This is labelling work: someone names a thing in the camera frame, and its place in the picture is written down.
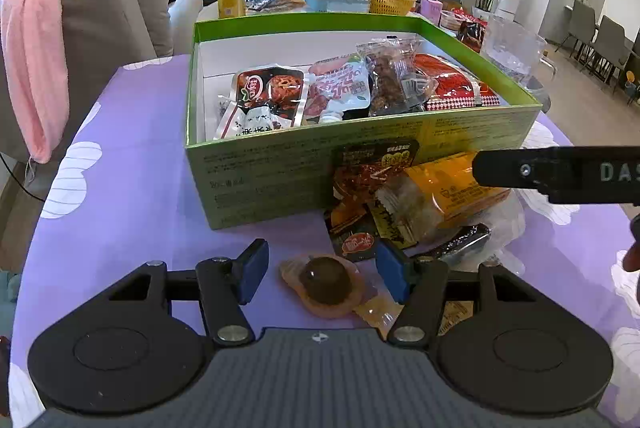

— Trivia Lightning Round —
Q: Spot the grey dining chair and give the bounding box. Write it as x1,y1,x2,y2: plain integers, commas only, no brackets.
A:
556,0,601,59
592,15,637,82

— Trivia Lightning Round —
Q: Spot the clear brown snack packet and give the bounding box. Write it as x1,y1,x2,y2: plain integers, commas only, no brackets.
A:
355,35,437,117

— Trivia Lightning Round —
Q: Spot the yellow wicker basket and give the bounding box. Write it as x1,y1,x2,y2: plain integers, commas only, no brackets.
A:
366,0,417,16

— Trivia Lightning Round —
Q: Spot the dark sausage stick packet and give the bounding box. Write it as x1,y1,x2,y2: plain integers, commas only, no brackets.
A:
429,225,494,267

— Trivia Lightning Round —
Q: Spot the purple floral tablecloth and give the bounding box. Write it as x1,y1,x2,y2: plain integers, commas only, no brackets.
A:
9,52,640,428

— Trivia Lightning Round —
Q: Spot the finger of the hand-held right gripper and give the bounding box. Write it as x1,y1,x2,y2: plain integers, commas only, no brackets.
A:
472,147,552,194

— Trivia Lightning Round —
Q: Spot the black packet with red label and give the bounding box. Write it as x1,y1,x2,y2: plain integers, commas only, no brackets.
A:
325,221,383,262

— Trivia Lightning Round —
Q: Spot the small clear orange candy packet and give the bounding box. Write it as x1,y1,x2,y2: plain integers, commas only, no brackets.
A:
352,295,402,340

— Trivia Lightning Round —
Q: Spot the black yellow snack packet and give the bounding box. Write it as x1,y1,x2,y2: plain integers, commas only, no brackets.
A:
366,202,419,250

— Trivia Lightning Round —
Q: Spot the dark red spicy snack packet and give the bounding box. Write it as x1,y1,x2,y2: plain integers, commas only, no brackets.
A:
332,139,422,205

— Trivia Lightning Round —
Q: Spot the white red print snack packet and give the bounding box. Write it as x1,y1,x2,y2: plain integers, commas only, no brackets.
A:
213,100,282,141

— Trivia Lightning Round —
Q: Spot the clear plastic pitcher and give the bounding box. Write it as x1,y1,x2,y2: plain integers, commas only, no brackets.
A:
479,15,549,82

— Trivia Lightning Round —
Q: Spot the braised egg clear packet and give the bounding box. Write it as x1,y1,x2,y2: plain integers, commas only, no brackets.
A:
278,253,369,320

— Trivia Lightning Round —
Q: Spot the red checkered snack packet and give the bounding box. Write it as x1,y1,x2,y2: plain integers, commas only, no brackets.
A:
414,53,502,110

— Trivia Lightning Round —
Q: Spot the pink towel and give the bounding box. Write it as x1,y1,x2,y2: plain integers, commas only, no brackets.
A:
0,0,87,165

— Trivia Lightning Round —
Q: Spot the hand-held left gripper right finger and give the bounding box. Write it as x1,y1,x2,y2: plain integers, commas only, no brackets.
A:
375,240,543,345

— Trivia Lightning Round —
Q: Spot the red braised snack packet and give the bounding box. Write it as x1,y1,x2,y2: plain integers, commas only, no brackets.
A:
234,65,307,130

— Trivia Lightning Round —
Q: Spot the green cardboard box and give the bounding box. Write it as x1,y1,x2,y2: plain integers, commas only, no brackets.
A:
184,12,544,230

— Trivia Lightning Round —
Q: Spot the red snack bag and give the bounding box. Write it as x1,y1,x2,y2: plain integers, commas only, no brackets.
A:
455,19,489,55

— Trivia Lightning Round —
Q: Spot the pink gift bag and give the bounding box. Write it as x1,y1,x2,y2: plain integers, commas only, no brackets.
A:
420,0,445,26

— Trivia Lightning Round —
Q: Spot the person's right hand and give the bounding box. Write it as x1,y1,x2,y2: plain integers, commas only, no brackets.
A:
622,213,640,275

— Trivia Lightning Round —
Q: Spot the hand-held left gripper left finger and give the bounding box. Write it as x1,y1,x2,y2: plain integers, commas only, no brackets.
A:
105,237,270,345

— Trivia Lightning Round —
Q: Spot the pink snack packet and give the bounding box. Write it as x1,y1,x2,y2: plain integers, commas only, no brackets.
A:
304,55,372,120

